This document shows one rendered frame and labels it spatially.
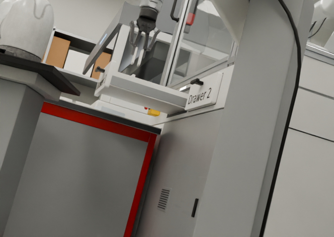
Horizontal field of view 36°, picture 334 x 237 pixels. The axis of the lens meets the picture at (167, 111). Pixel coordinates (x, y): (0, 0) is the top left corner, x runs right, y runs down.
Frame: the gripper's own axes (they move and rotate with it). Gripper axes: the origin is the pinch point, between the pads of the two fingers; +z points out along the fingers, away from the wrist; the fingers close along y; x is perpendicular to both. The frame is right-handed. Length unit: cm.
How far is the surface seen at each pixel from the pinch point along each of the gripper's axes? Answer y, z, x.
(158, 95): 10.2, 14.8, -10.6
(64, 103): -22.4, 25.2, 12.2
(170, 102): 15.7, 16.1, -10.5
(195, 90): 20.9, 11.2, -22.0
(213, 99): 22, 17, -44
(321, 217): 64, 47, -52
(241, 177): 11, 44, -105
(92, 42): 6, -95, 377
